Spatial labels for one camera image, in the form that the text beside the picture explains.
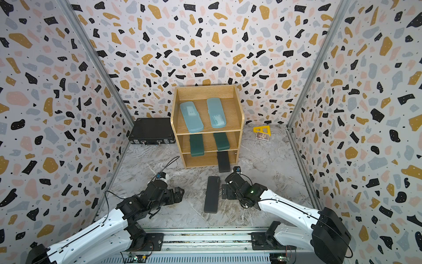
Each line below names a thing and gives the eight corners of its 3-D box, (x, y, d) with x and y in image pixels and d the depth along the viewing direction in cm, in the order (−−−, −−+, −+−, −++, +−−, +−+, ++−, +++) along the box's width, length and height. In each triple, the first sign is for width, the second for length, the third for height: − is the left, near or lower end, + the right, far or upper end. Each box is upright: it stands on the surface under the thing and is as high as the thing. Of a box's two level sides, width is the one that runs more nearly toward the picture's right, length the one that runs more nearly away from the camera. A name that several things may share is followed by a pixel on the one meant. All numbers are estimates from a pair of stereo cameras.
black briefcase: (130, 146, 112) (125, 138, 106) (141, 123, 127) (137, 115, 121) (174, 147, 112) (171, 139, 106) (179, 123, 127) (177, 115, 121)
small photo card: (255, 139, 116) (256, 137, 115) (256, 133, 120) (256, 131, 118) (268, 141, 115) (268, 139, 114) (268, 135, 119) (269, 134, 117)
